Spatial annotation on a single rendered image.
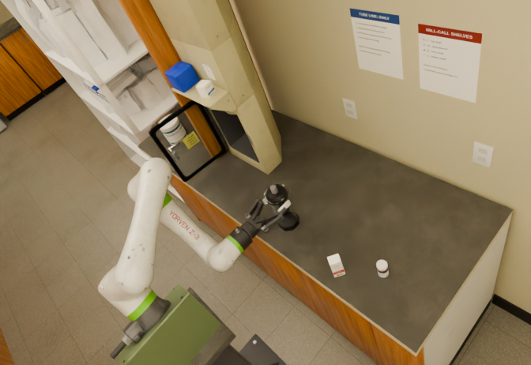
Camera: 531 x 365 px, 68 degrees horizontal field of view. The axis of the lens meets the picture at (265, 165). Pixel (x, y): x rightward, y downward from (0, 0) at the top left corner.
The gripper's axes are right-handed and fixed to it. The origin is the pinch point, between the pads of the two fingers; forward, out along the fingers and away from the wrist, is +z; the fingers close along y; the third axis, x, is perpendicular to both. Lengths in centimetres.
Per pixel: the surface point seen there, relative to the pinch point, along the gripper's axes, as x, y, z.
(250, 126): -16.3, 30.5, 18.3
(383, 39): -48, -19, 59
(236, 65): -47, 30, 24
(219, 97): -39, 32, 10
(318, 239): 17.8, -17.7, 1.5
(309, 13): -53, 17, 58
